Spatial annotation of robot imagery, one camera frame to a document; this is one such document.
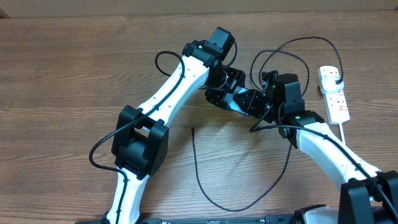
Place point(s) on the white power strip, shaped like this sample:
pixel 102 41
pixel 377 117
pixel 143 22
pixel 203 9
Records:
pixel 335 103

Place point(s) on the Galaxy smartphone blue screen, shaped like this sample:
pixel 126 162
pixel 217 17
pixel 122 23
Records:
pixel 237 101

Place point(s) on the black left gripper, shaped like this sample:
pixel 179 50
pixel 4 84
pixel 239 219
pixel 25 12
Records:
pixel 217 96

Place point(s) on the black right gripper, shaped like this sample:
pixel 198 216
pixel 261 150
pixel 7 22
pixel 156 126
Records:
pixel 249 106

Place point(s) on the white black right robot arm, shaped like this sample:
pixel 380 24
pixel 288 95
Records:
pixel 367 194

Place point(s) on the white charger plug adapter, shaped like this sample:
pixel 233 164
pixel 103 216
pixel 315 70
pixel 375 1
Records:
pixel 329 85

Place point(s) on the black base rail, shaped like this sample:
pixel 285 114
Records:
pixel 268 219

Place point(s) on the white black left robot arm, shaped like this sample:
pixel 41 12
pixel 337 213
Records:
pixel 141 137

